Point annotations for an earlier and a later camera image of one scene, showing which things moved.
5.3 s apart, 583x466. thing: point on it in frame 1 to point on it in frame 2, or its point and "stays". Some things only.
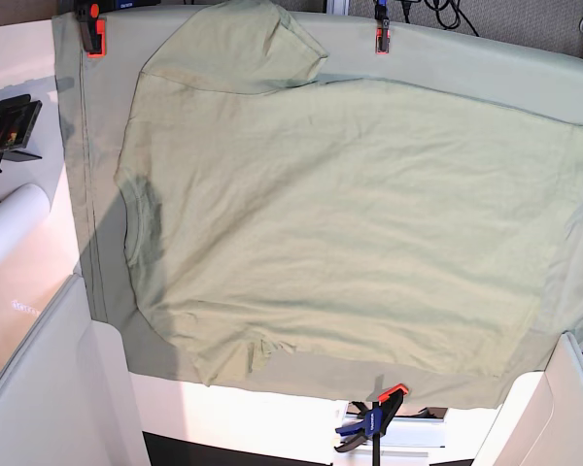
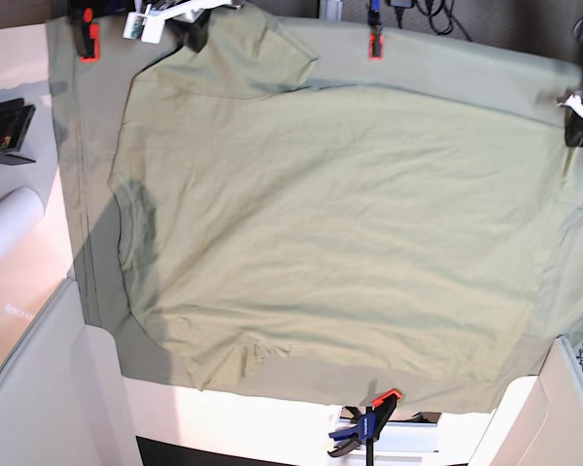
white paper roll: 8,224 stays
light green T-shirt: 266,210 stays
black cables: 449,15 to 442,21
